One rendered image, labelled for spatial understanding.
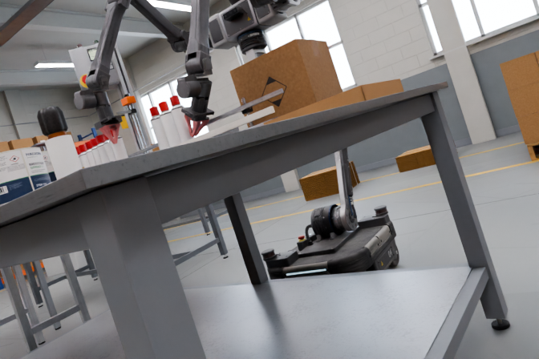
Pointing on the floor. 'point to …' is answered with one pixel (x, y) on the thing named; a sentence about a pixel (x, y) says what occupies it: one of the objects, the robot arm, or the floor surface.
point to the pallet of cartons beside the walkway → (524, 96)
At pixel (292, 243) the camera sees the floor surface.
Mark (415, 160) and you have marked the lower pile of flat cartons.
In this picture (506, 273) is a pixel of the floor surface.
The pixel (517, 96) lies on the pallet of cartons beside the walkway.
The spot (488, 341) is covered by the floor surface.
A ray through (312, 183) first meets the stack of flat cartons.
